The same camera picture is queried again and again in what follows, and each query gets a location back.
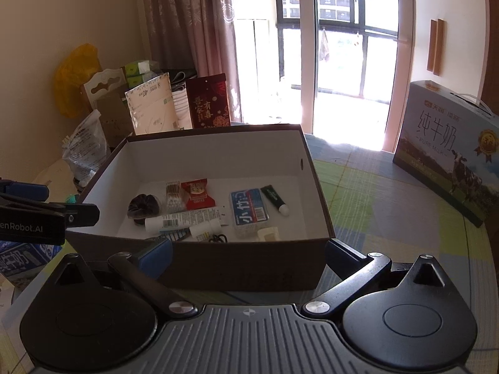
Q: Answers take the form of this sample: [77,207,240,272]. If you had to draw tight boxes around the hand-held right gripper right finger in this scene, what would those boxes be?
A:
[302,237,453,318]

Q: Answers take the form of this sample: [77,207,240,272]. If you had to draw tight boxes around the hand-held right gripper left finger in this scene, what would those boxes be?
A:
[51,237,199,319]

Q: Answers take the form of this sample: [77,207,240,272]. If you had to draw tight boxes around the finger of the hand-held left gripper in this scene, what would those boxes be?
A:
[0,178,50,203]
[0,194,101,227]

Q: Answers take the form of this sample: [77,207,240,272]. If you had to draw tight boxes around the white blue toothpaste tube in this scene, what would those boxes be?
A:
[145,207,230,236]

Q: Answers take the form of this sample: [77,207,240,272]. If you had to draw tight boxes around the dark velvet scrunchie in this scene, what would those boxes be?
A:
[128,194,162,225]

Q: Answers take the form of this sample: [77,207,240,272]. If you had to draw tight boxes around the small white tube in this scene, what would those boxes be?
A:
[190,220,221,242]

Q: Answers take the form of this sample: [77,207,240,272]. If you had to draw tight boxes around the cotton swab packet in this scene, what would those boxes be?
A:
[164,181,182,213]

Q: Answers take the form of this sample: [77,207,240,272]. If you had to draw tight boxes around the red snack packet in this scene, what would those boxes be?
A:
[181,179,216,211]

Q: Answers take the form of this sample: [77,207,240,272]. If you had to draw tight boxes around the brown cardboard box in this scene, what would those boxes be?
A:
[64,124,337,292]

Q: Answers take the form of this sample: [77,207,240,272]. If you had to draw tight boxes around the dark green small tube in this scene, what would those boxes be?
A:
[260,185,291,216]

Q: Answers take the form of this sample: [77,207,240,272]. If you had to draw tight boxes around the blue label floss box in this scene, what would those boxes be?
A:
[229,188,269,239]

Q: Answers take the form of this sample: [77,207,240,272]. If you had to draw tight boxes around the checked cloth desktop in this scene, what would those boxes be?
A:
[0,132,499,343]

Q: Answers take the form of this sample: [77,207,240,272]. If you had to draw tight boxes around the small blue milk carton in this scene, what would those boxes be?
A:
[0,242,59,287]

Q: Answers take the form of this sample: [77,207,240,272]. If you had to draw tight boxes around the clear printed plastic bag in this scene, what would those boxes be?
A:
[61,110,108,188]

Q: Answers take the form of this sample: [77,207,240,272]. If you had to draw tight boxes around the yellow plastic bag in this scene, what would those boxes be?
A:
[54,44,101,119]

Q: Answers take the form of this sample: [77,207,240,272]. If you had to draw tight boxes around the white paper envelope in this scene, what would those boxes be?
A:
[125,72,178,136]

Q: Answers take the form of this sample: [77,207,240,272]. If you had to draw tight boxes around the striped paper bag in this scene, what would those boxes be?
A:
[164,68,197,130]

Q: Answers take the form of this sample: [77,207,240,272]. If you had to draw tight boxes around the large milk gift carton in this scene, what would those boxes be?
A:
[392,80,499,228]

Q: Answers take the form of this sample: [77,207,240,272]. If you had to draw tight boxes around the green tissue pack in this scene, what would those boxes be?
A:
[122,59,160,86]

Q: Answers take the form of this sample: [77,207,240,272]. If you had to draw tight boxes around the red gift bag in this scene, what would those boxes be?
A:
[186,73,231,130]

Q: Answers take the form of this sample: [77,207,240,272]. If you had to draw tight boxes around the hanging pale cloth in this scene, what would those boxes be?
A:
[319,29,331,63]

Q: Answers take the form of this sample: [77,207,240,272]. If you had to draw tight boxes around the pink patterned curtain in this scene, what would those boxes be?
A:
[139,0,242,123]

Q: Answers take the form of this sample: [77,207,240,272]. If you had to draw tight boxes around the brown carton with white handle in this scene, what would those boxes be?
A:
[81,68,135,149]

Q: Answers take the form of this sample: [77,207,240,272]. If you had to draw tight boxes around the white sliding door frame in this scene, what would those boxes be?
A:
[230,0,416,152]

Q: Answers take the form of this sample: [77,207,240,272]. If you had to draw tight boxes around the dark balcony window frame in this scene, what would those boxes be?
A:
[275,0,402,104]

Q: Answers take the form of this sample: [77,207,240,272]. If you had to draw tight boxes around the wooden wall strip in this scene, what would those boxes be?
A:
[436,19,445,75]
[426,19,437,74]

